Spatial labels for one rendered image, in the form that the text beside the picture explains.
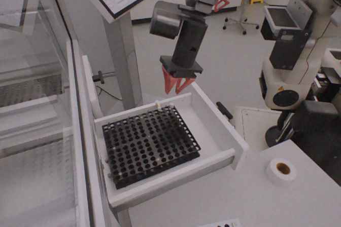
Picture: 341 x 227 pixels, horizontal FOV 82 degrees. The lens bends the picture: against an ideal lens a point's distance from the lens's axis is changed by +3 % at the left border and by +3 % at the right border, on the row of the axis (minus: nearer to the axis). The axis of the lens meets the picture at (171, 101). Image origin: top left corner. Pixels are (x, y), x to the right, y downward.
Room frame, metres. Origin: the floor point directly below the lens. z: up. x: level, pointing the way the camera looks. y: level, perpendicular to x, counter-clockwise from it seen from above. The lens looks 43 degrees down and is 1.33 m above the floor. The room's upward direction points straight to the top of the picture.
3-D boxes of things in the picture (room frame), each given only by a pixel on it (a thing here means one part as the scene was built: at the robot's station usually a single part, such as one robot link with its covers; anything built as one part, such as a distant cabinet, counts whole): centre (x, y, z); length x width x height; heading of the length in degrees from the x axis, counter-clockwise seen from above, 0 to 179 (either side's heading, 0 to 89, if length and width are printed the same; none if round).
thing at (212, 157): (0.31, 0.07, 0.86); 0.40 x 0.26 x 0.06; 113
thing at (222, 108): (0.40, -0.15, 0.91); 0.07 x 0.04 x 0.01; 23
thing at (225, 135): (0.39, -0.12, 0.87); 0.29 x 0.02 x 0.11; 23
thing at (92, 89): (0.56, 0.29, 0.87); 0.29 x 0.02 x 0.11; 23
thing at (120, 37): (1.26, 0.30, 0.51); 0.50 x 0.45 x 1.02; 70
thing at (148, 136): (0.31, 0.06, 0.87); 0.22 x 0.18 x 0.06; 113
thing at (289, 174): (0.27, -0.32, 0.78); 0.07 x 0.07 x 0.04
